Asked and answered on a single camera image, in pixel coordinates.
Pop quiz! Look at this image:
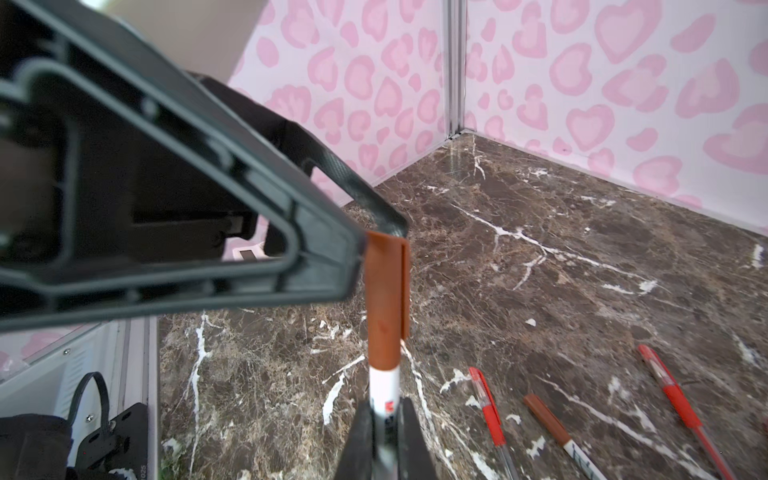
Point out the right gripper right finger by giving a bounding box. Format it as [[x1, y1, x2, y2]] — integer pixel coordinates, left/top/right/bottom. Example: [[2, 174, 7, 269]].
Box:
[[396, 397, 437, 480]]

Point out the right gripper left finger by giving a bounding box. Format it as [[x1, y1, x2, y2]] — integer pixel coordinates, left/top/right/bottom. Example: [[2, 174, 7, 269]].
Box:
[[333, 400, 374, 480]]

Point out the red pen lying alone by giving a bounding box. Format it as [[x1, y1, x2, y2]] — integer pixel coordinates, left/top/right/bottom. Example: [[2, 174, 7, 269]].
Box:
[[469, 367, 520, 480]]

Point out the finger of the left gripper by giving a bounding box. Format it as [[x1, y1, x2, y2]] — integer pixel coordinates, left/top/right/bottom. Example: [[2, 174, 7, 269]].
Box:
[[1, 1, 366, 332], [192, 73, 409, 237]]

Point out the left corner frame post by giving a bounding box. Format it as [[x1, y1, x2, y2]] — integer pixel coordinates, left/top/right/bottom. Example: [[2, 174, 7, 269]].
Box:
[[443, 0, 467, 139]]

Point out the brown cap marker pen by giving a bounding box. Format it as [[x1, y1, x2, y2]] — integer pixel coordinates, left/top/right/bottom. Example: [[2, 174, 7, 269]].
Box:
[[364, 231, 410, 479]]

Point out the red pen far left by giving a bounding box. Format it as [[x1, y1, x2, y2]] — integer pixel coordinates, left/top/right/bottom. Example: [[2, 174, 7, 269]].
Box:
[[637, 344, 736, 480]]

